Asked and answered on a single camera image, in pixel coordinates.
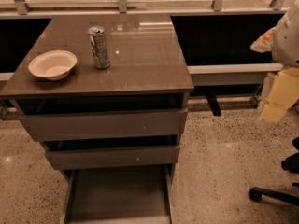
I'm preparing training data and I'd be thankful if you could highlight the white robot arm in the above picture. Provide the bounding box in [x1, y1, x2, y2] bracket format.
[250, 1, 299, 128]

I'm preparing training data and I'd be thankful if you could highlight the open grey bottom drawer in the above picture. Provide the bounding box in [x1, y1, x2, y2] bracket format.
[60, 165, 175, 224]

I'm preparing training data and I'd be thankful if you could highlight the grey top drawer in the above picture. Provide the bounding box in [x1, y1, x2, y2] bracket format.
[20, 109, 187, 142]

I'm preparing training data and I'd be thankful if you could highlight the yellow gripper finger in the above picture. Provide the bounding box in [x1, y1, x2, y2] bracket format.
[250, 27, 276, 53]
[256, 67, 299, 129]

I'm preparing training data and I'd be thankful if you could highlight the silver redbull can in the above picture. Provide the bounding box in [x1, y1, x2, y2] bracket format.
[88, 26, 110, 69]

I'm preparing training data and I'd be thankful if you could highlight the long grey bench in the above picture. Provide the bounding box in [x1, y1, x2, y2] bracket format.
[188, 63, 282, 116]

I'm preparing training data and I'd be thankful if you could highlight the white paper bowl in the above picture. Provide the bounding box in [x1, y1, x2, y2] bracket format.
[28, 50, 78, 81]

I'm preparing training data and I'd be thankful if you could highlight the metal window railing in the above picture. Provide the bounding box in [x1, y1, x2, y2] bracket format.
[0, 0, 299, 17]

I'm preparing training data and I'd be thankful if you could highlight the grey middle drawer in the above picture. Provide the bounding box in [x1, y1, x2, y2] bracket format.
[45, 145, 180, 170]

